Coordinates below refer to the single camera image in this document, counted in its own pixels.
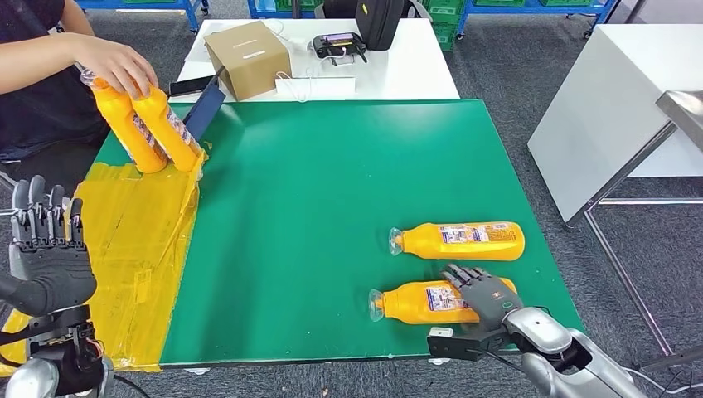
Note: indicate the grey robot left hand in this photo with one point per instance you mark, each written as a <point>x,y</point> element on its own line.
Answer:
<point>52,274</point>

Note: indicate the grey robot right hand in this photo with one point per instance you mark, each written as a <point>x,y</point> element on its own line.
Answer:
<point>491,299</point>

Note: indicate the person's right hand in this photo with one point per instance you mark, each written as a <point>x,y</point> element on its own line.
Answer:
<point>118,63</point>

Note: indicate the orange bottle with clear cap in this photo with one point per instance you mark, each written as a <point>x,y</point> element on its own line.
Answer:
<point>165,137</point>
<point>123,132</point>
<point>417,244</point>
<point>406,305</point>

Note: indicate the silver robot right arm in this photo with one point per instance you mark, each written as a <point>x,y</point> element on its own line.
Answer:
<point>538,329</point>

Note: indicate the person's right forearm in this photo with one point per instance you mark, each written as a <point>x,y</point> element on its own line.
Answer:
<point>38,60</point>

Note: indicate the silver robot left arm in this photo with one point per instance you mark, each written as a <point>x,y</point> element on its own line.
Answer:
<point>33,380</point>

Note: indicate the person's left forearm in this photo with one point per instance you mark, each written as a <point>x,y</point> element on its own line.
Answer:
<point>77,16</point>

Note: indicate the black smartphone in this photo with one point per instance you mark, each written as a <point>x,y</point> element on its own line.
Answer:
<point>189,86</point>

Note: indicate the yellow taped sheet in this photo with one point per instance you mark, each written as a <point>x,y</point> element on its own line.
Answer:
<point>132,247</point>

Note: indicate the person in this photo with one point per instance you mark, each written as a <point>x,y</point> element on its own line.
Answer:
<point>44,121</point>

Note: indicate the dark blue tablet case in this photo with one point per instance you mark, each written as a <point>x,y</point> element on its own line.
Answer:
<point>206,107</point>

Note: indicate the brown cardboard box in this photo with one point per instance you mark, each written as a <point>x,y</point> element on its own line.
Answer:
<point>250,57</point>

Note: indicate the green table mat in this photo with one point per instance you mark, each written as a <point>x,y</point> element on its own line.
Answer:
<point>302,192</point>

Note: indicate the white tilted desk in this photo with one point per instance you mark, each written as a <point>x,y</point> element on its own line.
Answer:
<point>598,110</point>

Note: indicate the black handheld controller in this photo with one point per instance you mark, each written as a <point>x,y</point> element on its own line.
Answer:
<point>336,45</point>

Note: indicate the white table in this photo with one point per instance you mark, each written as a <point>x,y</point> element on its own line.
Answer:
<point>412,68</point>

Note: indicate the black bag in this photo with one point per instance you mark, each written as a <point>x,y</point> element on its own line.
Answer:
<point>380,24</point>

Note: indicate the steel table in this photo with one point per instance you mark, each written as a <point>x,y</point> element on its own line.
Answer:
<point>684,112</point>

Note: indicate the green plastic crate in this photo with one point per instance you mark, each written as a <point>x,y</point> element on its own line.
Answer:
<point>445,33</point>

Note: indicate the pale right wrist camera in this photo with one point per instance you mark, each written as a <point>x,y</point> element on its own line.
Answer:
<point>450,347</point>

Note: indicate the grey metal desk frame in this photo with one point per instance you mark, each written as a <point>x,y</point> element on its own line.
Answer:
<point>653,201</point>

